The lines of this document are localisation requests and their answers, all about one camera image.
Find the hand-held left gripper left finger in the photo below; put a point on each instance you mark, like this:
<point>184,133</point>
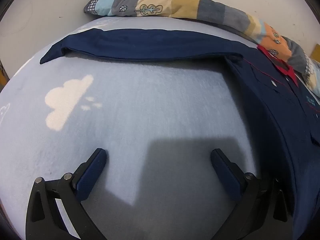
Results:
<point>91,172</point>

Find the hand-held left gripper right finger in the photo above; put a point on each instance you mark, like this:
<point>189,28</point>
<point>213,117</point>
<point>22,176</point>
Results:
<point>226,173</point>

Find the navy blue jacket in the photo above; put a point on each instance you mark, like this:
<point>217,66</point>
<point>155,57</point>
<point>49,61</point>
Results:
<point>150,45</point>

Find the light blue cloud bed sheet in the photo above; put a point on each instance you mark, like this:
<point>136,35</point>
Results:
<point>150,105</point>

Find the wooden headboard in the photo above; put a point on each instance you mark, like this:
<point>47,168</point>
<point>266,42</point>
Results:
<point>316,53</point>

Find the patchwork quilt roll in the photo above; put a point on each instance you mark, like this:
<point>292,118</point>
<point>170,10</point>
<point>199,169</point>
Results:
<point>175,5</point>

